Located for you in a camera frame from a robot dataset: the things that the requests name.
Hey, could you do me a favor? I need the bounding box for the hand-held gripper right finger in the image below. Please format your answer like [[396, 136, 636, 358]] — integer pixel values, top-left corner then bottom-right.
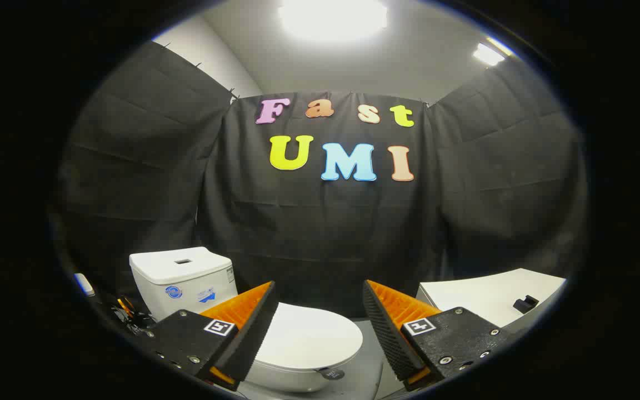
[[362, 279, 516, 392]]

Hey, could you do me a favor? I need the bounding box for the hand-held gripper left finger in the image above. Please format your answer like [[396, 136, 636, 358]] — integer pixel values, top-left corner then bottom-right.
[[141, 281, 277, 392]]

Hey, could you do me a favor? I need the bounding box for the white drawer cabinet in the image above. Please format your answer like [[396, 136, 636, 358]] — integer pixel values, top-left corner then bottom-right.
[[416, 268, 568, 334]]

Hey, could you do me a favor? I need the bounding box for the black backdrop cloth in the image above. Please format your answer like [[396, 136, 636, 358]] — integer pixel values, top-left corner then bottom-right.
[[56, 40, 590, 320]]

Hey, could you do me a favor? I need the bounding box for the small white object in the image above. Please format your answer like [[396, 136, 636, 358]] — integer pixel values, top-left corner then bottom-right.
[[73, 272, 96, 297]]

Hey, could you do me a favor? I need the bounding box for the small ceiling light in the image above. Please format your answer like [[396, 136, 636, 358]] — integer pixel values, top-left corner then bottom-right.
[[472, 37, 513, 67]]

